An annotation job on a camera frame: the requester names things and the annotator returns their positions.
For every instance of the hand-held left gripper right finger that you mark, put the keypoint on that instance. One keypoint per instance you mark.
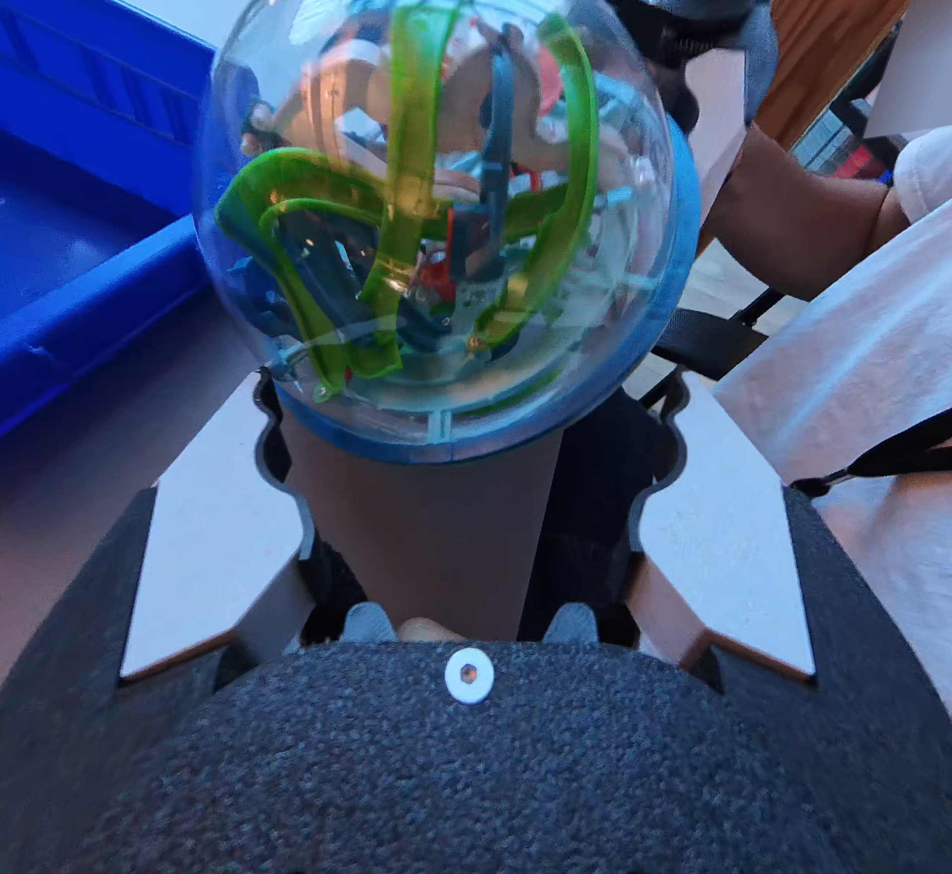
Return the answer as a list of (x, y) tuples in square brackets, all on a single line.
[(729, 554)]

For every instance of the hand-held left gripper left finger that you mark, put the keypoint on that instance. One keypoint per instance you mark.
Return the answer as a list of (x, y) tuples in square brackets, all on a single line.
[(216, 554)]

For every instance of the clear plastic maze ball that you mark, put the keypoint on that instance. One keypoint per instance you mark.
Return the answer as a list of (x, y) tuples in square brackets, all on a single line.
[(446, 219)]

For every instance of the black chair armrest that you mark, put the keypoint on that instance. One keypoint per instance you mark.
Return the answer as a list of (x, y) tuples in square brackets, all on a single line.
[(706, 342)]

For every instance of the person in white shirt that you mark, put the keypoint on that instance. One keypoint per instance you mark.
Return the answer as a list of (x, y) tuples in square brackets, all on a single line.
[(863, 368)]

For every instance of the blue plastic bin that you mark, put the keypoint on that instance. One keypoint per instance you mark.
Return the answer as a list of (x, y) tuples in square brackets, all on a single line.
[(82, 219)]

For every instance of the wooden post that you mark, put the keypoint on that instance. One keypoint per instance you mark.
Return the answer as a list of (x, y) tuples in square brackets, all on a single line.
[(833, 19)]

